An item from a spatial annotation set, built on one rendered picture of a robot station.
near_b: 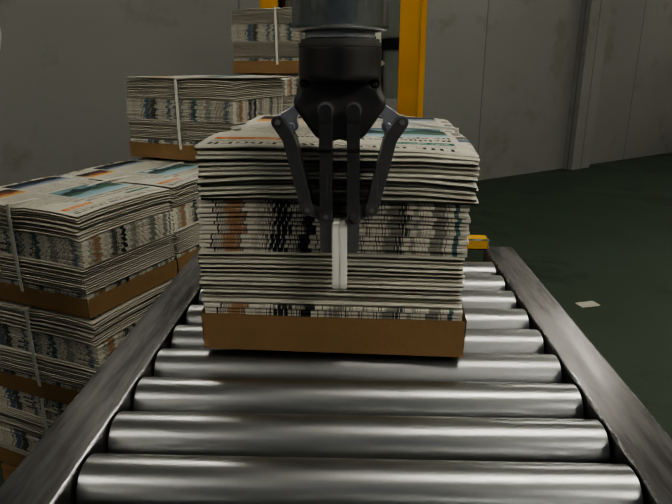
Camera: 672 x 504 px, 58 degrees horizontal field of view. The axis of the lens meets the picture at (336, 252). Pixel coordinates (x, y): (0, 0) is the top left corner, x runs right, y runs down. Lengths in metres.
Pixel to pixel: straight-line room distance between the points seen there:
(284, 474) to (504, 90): 5.75
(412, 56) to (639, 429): 2.19
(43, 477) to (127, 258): 0.89
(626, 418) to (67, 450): 0.49
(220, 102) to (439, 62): 3.96
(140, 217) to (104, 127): 2.82
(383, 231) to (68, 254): 0.84
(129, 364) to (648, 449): 0.51
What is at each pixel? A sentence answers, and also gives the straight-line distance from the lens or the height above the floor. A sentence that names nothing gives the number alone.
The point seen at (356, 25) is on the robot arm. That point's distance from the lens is 0.54.
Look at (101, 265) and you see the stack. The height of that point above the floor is 0.71.
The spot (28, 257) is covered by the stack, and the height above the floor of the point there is 0.72.
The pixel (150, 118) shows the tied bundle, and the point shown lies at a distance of 1.88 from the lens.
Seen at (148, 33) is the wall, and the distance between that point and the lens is 4.27.
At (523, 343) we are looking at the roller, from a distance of 0.76.
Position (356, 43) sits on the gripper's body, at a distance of 0.54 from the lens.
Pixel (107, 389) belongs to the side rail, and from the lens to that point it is 0.66.
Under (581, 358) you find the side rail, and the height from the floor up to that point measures 0.80.
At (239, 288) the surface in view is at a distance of 0.67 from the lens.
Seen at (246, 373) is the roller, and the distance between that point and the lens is 0.68.
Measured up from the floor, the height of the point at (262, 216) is 0.96.
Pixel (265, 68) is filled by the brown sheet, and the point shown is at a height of 1.08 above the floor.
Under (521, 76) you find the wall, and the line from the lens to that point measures 6.29.
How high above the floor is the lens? 1.11
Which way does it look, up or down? 18 degrees down
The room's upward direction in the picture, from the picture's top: straight up
